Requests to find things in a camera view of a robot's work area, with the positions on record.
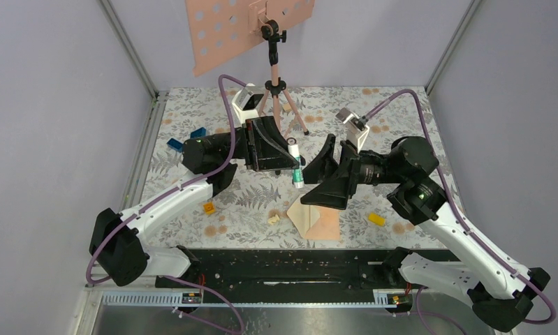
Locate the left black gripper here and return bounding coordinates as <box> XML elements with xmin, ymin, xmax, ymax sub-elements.
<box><xmin>214</xmin><ymin>117</ymin><xmax>306</xmax><ymax>172</ymax></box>

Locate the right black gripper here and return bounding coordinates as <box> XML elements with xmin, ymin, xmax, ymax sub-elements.
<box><xmin>293</xmin><ymin>133</ymin><xmax>407</xmax><ymax>209</ymax></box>

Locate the green white glue stick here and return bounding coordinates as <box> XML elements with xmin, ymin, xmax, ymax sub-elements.
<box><xmin>288</xmin><ymin>142</ymin><xmax>305</xmax><ymax>190</ymax></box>

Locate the tan paper envelope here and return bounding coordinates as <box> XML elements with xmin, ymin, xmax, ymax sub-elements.
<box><xmin>286</xmin><ymin>196</ymin><xmax>340</xmax><ymax>241</ymax></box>

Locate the pink perforated music stand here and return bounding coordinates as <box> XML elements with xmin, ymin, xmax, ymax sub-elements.
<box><xmin>184</xmin><ymin>0</ymin><xmax>316</xmax><ymax>137</ymax></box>

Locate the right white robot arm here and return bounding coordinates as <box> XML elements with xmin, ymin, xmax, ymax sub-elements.
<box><xmin>301</xmin><ymin>135</ymin><xmax>550</xmax><ymax>332</ymax></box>

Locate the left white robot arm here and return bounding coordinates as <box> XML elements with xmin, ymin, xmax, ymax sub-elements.
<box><xmin>89</xmin><ymin>117</ymin><xmax>301</xmax><ymax>287</ymax></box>

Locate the floral patterned table mat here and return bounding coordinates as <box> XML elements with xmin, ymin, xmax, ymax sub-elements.
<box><xmin>142</xmin><ymin>87</ymin><xmax>455</xmax><ymax>249</ymax></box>

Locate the yellow toy brick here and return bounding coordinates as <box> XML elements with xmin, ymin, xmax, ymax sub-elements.
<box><xmin>367</xmin><ymin>213</ymin><xmax>386</xmax><ymax>227</ymax></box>

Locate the cream chess knight piece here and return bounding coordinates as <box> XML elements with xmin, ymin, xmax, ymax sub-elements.
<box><xmin>267</xmin><ymin>215</ymin><xmax>281</xmax><ymax>225</ymax></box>

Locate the large blue toy brick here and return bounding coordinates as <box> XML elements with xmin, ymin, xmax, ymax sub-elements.
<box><xmin>190</xmin><ymin>127</ymin><xmax>207</xmax><ymax>139</ymax></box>

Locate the orange square toy brick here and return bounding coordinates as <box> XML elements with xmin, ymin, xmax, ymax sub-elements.
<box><xmin>203</xmin><ymin>202</ymin><xmax>216</xmax><ymax>215</ymax></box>

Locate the small blue toy brick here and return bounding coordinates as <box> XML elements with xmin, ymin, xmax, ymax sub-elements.
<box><xmin>166</xmin><ymin>138</ymin><xmax>183</xmax><ymax>153</ymax></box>

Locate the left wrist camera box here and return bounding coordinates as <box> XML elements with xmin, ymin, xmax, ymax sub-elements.
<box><xmin>231</xmin><ymin>83</ymin><xmax>266</xmax><ymax>124</ymax></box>

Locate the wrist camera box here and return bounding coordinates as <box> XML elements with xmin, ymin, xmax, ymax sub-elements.
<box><xmin>335</xmin><ymin>107</ymin><xmax>369</xmax><ymax>151</ymax></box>
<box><xmin>231</xmin><ymin>83</ymin><xmax>266</xmax><ymax>124</ymax></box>

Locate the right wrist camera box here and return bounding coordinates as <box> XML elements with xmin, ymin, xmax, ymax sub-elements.
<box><xmin>335</xmin><ymin>107</ymin><xmax>369</xmax><ymax>151</ymax></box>

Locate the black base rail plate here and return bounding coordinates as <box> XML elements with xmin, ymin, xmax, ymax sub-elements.
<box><xmin>181</xmin><ymin>248</ymin><xmax>410</xmax><ymax>304</ymax></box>

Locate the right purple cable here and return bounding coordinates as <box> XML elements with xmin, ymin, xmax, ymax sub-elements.
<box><xmin>362</xmin><ymin>89</ymin><xmax>558</xmax><ymax>335</ymax></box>

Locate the purple cable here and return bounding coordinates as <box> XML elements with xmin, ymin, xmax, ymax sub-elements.
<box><xmin>362</xmin><ymin>89</ymin><xmax>558</xmax><ymax>335</ymax></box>
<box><xmin>85</xmin><ymin>73</ymin><xmax>248</xmax><ymax>335</ymax></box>

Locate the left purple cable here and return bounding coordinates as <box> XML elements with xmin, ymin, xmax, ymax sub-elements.
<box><xmin>85</xmin><ymin>73</ymin><xmax>248</xmax><ymax>335</ymax></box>

